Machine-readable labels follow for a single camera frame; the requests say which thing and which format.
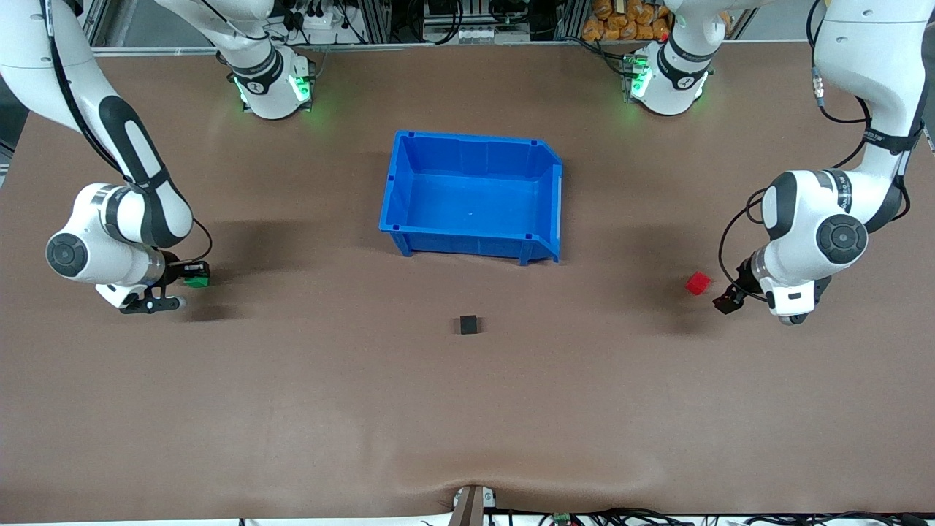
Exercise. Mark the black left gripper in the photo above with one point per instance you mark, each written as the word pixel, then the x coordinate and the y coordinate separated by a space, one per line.
pixel 743 281

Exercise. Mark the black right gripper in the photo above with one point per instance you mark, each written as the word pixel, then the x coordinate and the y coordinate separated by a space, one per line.
pixel 174 270

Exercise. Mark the small green cube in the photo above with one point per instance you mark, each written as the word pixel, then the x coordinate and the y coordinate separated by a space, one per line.
pixel 196 283

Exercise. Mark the small red cube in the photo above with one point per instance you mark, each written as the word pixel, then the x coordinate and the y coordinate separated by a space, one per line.
pixel 697 283

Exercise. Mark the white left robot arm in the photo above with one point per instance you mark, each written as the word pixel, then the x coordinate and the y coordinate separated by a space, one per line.
pixel 807 219

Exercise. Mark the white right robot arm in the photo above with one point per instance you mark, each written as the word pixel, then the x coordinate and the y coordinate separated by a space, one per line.
pixel 120 219

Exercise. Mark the small black cube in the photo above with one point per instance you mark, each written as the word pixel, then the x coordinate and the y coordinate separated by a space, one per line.
pixel 468 324

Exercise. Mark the brown table mat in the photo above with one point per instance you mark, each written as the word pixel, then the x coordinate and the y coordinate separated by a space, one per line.
pixel 292 402

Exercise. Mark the white power strip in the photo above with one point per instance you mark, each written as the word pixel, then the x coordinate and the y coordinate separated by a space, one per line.
pixel 315 28

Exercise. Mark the blue plastic storage bin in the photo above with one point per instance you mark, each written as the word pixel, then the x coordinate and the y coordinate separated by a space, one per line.
pixel 475 197

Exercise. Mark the orange snack bags pile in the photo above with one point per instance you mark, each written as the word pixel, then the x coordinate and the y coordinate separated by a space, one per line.
pixel 628 20

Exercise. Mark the metal table edge clamp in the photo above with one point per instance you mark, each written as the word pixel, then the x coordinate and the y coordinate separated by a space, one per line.
pixel 472 504

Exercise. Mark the aluminium frame post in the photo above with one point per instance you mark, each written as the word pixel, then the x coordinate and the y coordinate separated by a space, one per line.
pixel 98 25

